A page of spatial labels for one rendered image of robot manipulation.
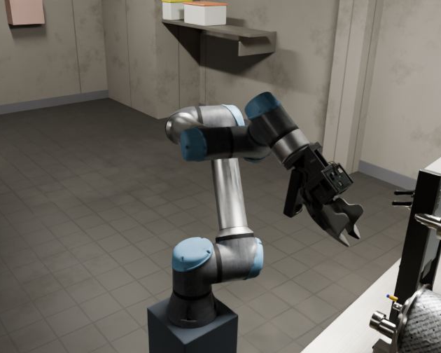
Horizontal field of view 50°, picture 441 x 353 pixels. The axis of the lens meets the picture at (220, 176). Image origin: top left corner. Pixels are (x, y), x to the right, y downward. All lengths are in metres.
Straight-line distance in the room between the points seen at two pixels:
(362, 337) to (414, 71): 3.35
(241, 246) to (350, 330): 0.40
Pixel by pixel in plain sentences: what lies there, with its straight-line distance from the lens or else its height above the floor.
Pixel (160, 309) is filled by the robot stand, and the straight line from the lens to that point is 1.52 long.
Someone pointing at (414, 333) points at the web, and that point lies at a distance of 0.96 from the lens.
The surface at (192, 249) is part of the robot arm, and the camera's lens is 1.37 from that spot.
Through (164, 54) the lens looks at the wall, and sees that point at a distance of 6.31.
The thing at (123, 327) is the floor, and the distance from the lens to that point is 2.86.
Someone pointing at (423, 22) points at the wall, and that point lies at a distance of 4.51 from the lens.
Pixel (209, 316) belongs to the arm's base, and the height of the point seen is 0.92.
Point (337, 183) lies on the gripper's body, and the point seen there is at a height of 1.47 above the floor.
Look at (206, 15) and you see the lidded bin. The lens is 5.57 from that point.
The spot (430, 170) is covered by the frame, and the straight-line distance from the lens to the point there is 1.20.
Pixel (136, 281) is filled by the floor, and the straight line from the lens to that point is 3.19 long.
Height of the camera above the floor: 1.86
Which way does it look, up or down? 24 degrees down
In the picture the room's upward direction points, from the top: 1 degrees clockwise
